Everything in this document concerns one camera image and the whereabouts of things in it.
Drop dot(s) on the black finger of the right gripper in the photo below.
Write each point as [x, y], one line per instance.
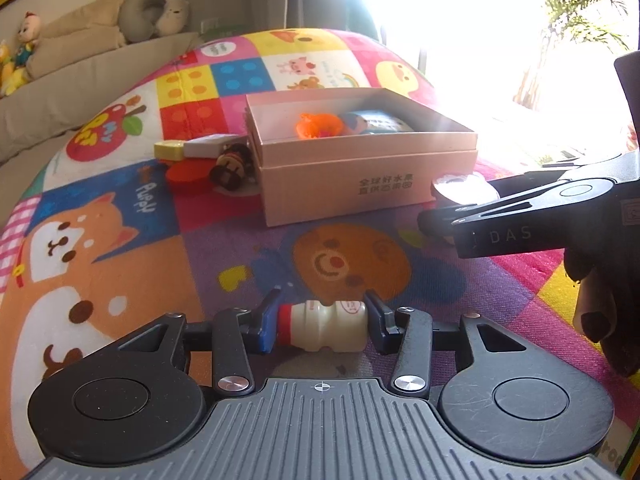
[519, 183]
[555, 215]

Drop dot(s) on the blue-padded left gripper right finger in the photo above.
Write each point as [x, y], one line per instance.
[412, 336]

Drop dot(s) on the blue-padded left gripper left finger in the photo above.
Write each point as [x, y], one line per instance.
[230, 337]

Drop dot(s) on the small white red-capped bottle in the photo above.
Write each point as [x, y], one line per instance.
[313, 326]

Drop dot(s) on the red round plastic lid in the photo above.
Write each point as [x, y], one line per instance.
[190, 176]

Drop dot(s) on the cartoon boy figurine keychain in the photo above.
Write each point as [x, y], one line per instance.
[234, 166]

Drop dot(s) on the white plastic adapter box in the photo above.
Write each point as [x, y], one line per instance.
[211, 146]

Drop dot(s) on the yellow cat keychain toy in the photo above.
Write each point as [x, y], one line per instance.
[169, 150]

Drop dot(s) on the dark gloved hand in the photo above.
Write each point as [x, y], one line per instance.
[607, 305]

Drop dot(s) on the blue white round container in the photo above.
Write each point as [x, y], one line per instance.
[372, 122]

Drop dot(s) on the colourful cartoon play mat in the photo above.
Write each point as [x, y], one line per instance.
[279, 257]

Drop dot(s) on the pink cardboard box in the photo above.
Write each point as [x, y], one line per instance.
[304, 180]

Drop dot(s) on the orange plastic toy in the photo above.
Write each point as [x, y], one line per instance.
[318, 126]

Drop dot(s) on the beige sofa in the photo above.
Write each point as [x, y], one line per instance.
[40, 116]

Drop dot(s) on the grey neck pillow plush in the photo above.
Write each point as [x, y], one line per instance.
[141, 20]

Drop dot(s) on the beige cushion pillow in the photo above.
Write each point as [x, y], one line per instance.
[83, 33]

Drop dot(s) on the yellow plush toy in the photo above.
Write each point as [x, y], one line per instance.
[6, 62]

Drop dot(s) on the cartoon boy doll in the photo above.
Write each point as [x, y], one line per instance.
[27, 40]

